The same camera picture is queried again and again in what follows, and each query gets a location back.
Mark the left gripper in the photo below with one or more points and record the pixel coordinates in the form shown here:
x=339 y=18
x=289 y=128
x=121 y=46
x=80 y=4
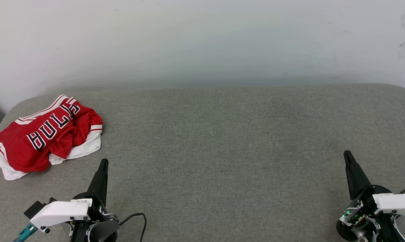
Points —
x=100 y=213

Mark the red Bulls basketball jersey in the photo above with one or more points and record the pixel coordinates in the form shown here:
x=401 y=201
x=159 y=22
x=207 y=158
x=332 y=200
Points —
x=24 y=148

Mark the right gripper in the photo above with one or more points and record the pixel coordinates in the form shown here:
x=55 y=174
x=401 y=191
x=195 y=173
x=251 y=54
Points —
x=353 y=222

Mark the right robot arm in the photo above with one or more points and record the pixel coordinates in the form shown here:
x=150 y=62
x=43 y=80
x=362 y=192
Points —
x=387 y=230

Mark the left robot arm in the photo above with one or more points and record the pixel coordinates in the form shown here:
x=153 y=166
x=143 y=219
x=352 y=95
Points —
x=101 y=232

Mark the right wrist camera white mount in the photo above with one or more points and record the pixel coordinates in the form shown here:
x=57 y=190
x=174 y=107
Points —
x=397 y=203

